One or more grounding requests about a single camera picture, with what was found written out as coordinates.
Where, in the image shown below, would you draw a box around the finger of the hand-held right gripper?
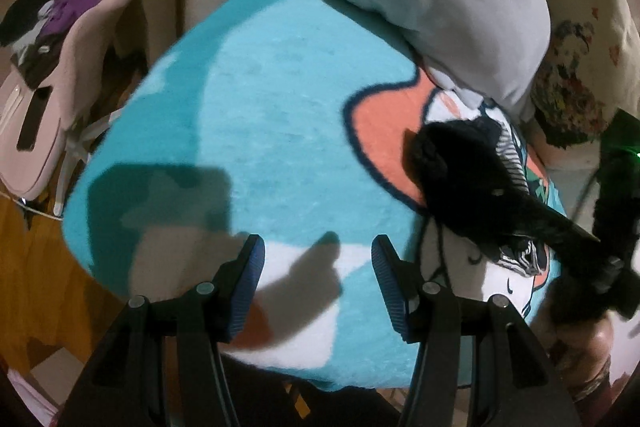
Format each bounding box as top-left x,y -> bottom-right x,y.
520,204 -> 602,260

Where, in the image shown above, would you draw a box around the floral print pillow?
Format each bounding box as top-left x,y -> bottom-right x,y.
529,0 -> 640,155

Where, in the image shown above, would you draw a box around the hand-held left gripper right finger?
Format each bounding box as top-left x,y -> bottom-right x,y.
371,234 -> 585,427

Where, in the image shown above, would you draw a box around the person's right forearm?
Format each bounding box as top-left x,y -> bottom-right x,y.
570,347 -> 640,418

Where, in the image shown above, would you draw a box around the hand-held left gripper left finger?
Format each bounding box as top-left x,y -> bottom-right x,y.
59,234 -> 267,427

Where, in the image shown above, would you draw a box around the purple and black clothes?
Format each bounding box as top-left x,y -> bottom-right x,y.
0,0 -> 108,90

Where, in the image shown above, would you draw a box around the striped pants with checked patches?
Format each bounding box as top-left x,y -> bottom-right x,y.
406,116 -> 557,279

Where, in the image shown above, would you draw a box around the person's right hand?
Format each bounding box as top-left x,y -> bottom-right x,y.
546,311 -> 615,385

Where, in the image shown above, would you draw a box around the pink chair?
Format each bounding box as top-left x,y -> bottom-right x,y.
0,0 -> 138,202

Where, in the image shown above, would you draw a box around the turquoise printed blanket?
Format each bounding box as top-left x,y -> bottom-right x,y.
61,0 -> 568,393

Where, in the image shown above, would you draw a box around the black cable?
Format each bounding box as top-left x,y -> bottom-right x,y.
572,164 -> 603,220

